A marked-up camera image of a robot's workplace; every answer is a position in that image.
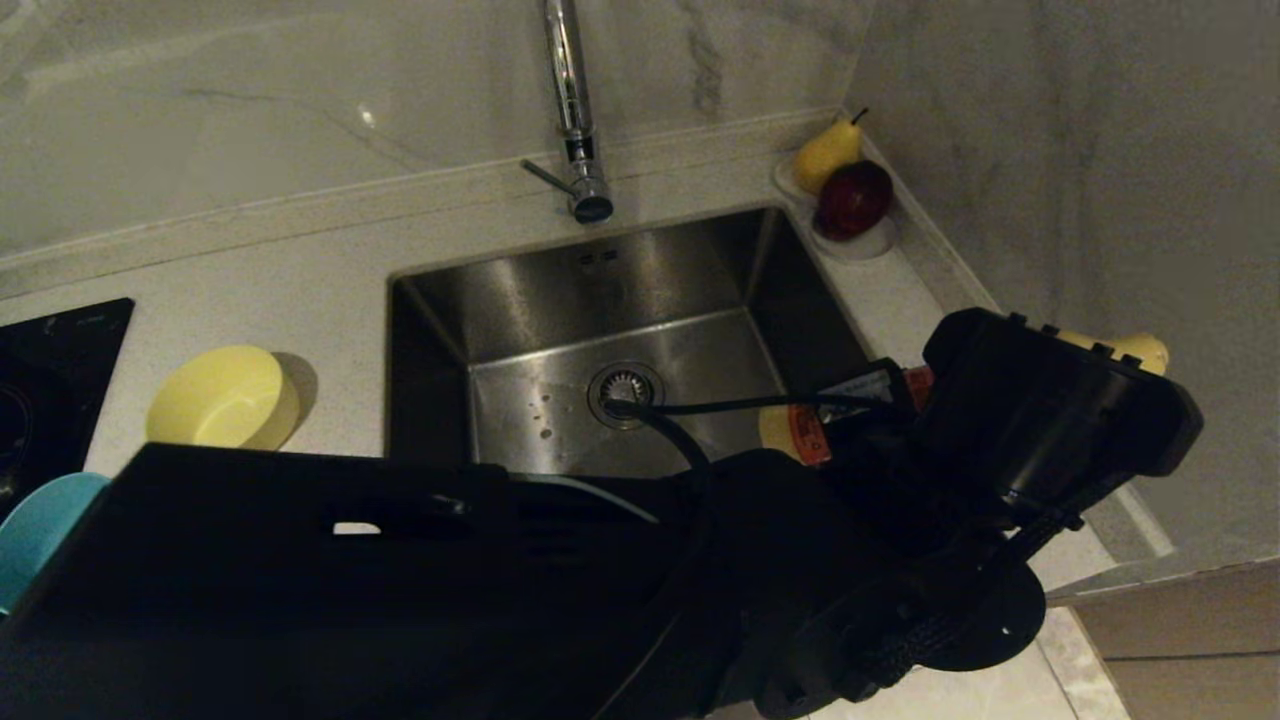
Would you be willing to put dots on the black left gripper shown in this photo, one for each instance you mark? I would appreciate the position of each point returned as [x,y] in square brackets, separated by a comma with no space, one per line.
[1040,420]

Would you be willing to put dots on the orange yellow detergent bottle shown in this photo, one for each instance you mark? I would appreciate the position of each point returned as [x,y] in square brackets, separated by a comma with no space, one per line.
[780,430]

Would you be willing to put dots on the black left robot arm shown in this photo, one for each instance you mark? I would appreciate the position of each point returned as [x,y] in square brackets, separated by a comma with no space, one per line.
[300,600]

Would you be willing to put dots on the stainless steel sink basin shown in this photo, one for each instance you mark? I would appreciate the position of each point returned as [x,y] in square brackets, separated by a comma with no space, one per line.
[560,290]

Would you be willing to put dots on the small white fruit dish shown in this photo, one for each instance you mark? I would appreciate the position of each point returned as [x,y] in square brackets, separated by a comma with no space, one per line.
[870,248]

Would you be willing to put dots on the dark red apple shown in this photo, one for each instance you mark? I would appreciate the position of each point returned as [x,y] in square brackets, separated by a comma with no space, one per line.
[855,200]

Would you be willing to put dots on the round metal drain strainer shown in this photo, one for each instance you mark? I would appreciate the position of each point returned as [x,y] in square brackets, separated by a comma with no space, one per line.
[625,382]

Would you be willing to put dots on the yellow pear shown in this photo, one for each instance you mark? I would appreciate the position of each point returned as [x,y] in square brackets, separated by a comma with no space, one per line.
[825,155]

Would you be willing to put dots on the light wooden cabinet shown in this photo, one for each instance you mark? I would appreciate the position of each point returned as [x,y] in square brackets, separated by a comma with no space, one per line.
[1200,650]

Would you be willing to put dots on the chrome faucet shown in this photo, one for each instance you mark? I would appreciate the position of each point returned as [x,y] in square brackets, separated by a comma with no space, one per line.
[572,100]

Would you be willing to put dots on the yellow plastic bowl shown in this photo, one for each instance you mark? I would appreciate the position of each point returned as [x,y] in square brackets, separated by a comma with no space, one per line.
[220,395]

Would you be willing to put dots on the black glass cooktop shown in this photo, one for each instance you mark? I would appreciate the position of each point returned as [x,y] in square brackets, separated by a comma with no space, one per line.
[60,370]

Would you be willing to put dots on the blue plastic bowl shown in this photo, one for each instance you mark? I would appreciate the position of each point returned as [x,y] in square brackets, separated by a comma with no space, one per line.
[40,530]

